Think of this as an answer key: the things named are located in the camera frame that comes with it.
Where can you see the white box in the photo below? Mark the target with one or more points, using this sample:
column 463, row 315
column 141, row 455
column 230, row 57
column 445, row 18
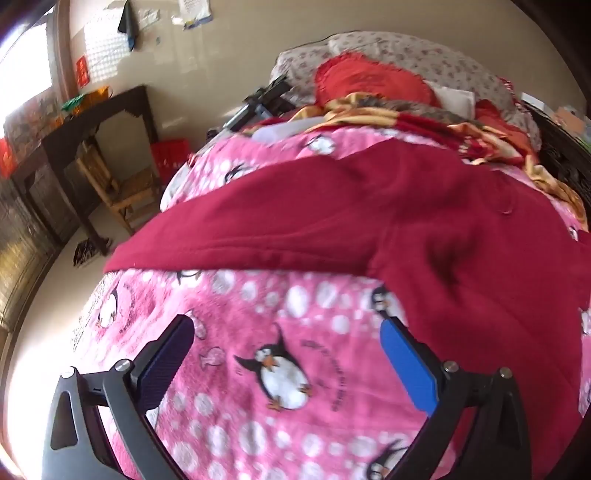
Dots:
column 534, row 100

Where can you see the dark wooden table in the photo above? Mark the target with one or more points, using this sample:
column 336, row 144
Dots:
column 115, row 99

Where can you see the red plastic crate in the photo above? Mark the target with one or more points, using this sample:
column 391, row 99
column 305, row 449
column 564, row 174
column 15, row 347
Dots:
column 171, row 157

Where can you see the pink penguin blanket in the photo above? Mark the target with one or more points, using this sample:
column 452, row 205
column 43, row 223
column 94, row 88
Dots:
column 277, row 323

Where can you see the cardboard box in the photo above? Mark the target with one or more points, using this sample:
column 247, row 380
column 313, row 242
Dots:
column 570, row 119

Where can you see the wooden chair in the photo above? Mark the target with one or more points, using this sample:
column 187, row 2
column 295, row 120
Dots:
column 124, row 189

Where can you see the light grey cloth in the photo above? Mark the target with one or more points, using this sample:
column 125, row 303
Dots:
column 272, row 133

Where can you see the white folded cloth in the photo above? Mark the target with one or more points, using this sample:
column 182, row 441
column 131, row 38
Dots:
column 455, row 98

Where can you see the red wall sign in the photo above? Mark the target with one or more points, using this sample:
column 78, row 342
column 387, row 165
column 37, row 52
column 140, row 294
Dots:
column 82, row 71

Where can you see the orange red patterned blanket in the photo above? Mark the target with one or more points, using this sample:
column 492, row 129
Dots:
column 415, row 121

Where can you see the green yellow mesh bags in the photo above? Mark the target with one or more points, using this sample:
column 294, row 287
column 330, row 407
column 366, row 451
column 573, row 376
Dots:
column 85, row 99

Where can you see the dark carved headboard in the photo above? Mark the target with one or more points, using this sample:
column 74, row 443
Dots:
column 561, row 152

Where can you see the dark cabinet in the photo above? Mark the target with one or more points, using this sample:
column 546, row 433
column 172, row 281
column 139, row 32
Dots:
column 23, row 240

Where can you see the paper wall poster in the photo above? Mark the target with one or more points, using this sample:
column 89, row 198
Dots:
column 196, row 11

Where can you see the black folding metal frame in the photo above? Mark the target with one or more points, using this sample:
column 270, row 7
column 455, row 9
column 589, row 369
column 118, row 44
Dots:
column 272, row 90

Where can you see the bright window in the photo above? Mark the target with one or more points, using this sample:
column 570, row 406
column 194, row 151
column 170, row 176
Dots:
column 27, row 69

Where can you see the lattice block window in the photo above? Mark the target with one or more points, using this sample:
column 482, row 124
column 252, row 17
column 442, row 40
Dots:
column 108, row 46

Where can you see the dark red fleece garment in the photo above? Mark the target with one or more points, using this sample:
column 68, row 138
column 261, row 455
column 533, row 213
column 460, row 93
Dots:
column 323, row 217

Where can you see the patterned slippers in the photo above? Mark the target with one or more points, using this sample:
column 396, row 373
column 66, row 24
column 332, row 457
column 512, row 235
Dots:
column 87, row 251

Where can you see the red fringed cushion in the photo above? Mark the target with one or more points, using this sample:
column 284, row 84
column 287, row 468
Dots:
column 369, row 78

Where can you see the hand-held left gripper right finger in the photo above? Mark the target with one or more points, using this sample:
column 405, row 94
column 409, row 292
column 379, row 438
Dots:
column 406, row 364

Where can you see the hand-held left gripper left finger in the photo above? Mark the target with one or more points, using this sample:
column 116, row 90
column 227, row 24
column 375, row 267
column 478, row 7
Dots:
column 168, row 360

